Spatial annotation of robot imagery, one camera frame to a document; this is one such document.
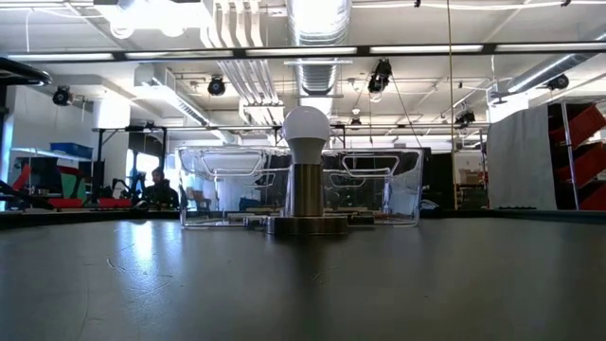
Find clear plastic bin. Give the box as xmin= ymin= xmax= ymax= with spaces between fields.
xmin=321 ymin=147 xmax=425 ymax=227
xmin=177 ymin=145 xmax=293 ymax=228

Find white light bulb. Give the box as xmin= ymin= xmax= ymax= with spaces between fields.
xmin=282 ymin=105 xmax=331 ymax=166

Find white ceiling pipes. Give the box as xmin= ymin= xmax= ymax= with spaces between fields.
xmin=203 ymin=0 xmax=285 ymax=125

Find black ceiling spotlight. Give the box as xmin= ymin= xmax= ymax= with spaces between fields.
xmin=367 ymin=58 xmax=394 ymax=95
xmin=454 ymin=109 xmax=477 ymax=127
xmin=206 ymin=75 xmax=227 ymax=97
xmin=548 ymin=73 xmax=571 ymax=91
xmin=51 ymin=84 xmax=75 ymax=108

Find black table mat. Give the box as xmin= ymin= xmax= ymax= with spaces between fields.
xmin=0 ymin=210 xmax=606 ymax=341

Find person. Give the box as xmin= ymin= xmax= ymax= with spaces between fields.
xmin=140 ymin=166 xmax=181 ymax=210

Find thin vertical rod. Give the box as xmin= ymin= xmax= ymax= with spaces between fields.
xmin=446 ymin=0 xmax=455 ymax=210

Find cardboard box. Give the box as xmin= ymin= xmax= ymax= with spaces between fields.
xmin=456 ymin=168 xmax=485 ymax=187

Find black background stand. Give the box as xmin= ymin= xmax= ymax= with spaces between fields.
xmin=92 ymin=123 xmax=168 ymax=209

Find white curtain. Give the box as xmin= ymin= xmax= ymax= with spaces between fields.
xmin=486 ymin=103 xmax=558 ymax=211

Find green box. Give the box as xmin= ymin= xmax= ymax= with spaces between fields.
xmin=60 ymin=172 xmax=87 ymax=200

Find blue storage bin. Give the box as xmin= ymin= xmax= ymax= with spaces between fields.
xmin=49 ymin=141 xmax=95 ymax=160

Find red shelf rack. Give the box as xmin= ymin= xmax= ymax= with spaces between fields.
xmin=547 ymin=100 xmax=606 ymax=212

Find silver ventilation duct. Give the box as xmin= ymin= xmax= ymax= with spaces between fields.
xmin=490 ymin=31 xmax=606 ymax=96
xmin=286 ymin=0 xmax=354 ymax=96

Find overhead frame light bar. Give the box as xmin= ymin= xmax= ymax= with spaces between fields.
xmin=0 ymin=44 xmax=606 ymax=63

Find black aluminium table frame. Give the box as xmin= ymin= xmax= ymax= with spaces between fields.
xmin=0 ymin=207 xmax=606 ymax=224

